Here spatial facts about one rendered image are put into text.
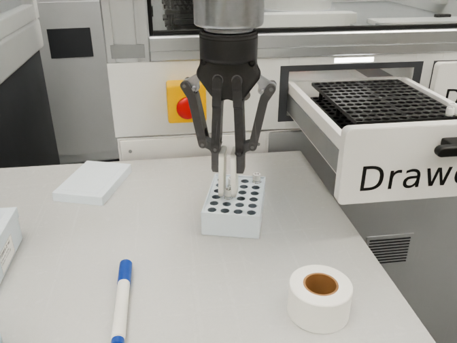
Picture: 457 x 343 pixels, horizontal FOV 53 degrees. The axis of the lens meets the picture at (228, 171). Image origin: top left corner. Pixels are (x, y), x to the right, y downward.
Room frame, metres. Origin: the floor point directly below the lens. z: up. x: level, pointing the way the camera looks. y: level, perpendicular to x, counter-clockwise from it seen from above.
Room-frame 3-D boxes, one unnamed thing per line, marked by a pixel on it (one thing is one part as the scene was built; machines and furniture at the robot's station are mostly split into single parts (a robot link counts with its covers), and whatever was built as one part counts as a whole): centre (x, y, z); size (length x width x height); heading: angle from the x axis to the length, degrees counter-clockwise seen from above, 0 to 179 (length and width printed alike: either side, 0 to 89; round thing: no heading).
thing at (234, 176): (0.60, -0.01, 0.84); 0.03 x 0.01 x 0.07; 172
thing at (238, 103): (0.60, -0.02, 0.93); 0.04 x 0.01 x 0.11; 172
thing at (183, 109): (0.79, 0.07, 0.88); 0.04 x 0.03 x 0.04; 98
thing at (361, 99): (0.76, -0.26, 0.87); 0.22 x 0.18 x 0.06; 8
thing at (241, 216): (0.61, -0.01, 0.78); 0.12 x 0.08 x 0.04; 172
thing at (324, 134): (0.77, -0.26, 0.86); 0.40 x 0.26 x 0.06; 8
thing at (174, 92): (0.82, 0.08, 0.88); 0.07 x 0.05 x 0.07; 98
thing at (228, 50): (0.60, 0.00, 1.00); 0.08 x 0.07 x 0.09; 82
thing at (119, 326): (0.41, 0.12, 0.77); 0.14 x 0.02 x 0.02; 8
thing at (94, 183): (0.70, 0.23, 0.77); 0.13 x 0.09 x 0.02; 170
